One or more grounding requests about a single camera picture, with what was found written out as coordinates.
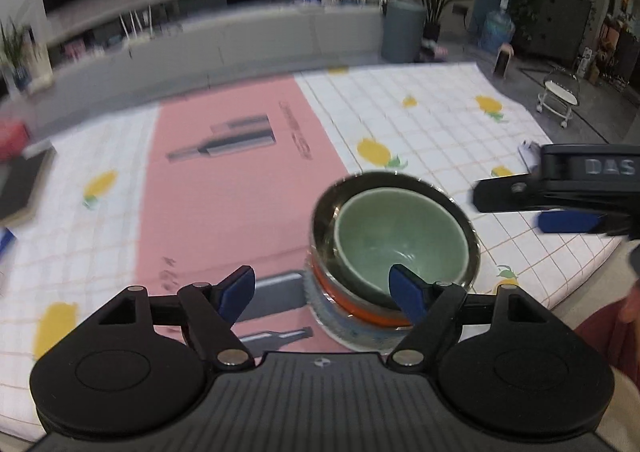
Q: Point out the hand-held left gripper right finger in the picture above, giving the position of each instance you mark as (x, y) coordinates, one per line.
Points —
(404, 289)

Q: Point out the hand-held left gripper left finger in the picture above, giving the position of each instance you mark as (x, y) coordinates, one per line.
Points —
(239, 289)

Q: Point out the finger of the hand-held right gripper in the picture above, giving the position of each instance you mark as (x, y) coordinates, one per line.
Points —
(570, 222)
(505, 194)

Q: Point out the green ceramic bowl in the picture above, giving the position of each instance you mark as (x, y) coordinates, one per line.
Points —
(395, 237)

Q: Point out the orange steel bowl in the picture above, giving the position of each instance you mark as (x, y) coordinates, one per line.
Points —
(450, 202)

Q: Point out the small white object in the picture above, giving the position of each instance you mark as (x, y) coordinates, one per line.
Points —
(527, 155)

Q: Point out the pink printed mat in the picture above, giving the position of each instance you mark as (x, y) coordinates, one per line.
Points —
(225, 212)

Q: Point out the small white wheeled stool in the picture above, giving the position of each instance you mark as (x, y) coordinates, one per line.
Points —
(559, 95)

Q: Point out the white checked lemon-print tablecloth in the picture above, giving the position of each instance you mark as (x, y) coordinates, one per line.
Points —
(440, 132)

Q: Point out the person's maroon clothing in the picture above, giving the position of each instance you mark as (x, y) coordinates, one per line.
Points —
(607, 337)

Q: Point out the pink-topped small stand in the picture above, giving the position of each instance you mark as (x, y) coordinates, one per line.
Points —
(504, 63)

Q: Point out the pink slippers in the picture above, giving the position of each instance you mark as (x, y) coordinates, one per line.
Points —
(432, 51)

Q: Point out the dark grey cabinet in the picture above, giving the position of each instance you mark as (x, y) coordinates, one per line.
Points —
(562, 17)

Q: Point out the blue water bottle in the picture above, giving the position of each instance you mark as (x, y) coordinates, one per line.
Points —
(498, 27)

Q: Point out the grey trash can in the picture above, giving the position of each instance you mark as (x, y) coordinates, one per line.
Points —
(402, 32)

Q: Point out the white and blue box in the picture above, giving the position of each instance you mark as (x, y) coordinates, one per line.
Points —
(5, 242)

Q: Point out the black book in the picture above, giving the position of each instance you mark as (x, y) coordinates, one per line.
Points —
(20, 187)

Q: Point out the white stone television bench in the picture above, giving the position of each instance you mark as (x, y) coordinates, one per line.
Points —
(280, 37)

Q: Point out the pink storage box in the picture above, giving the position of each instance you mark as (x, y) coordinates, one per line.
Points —
(12, 140)

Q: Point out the white router with antennas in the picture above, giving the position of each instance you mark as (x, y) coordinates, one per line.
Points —
(137, 27)

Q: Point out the green plant in blue vase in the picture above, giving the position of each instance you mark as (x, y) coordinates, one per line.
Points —
(15, 52)

